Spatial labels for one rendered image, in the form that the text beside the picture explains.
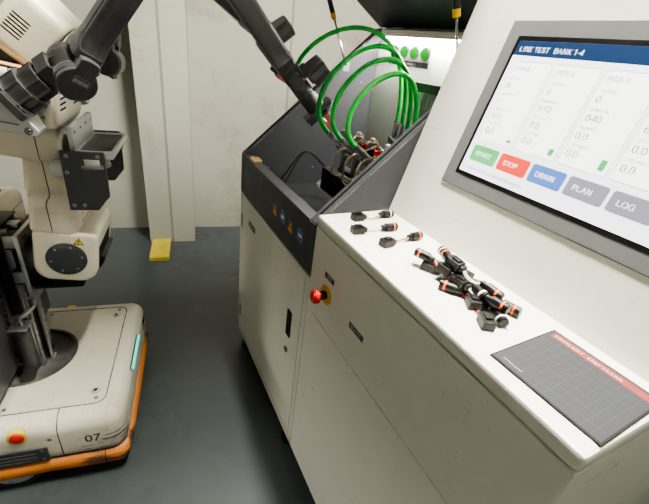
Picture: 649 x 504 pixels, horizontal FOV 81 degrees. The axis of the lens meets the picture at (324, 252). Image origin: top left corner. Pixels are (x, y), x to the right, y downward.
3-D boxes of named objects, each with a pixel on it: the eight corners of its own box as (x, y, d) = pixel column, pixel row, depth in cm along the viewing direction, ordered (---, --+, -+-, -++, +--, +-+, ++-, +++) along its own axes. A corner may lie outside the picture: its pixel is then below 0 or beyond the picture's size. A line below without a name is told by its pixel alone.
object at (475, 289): (400, 264, 77) (406, 240, 75) (439, 258, 82) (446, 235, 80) (486, 335, 60) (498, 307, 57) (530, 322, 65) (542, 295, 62)
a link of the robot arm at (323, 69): (274, 62, 111) (288, 80, 107) (305, 34, 109) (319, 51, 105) (293, 87, 122) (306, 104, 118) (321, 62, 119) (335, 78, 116)
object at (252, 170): (243, 194, 155) (244, 155, 148) (253, 193, 157) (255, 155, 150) (303, 270, 108) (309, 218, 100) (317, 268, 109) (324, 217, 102)
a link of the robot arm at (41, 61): (24, 63, 79) (29, 78, 77) (64, 35, 79) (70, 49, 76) (63, 94, 87) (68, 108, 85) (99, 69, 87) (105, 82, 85)
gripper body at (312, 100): (334, 103, 118) (320, 83, 115) (309, 125, 120) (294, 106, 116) (330, 100, 124) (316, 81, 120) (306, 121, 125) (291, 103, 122)
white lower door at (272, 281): (238, 324, 188) (240, 193, 156) (242, 323, 189) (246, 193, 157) (285, 432, 138) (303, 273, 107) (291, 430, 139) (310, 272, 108)
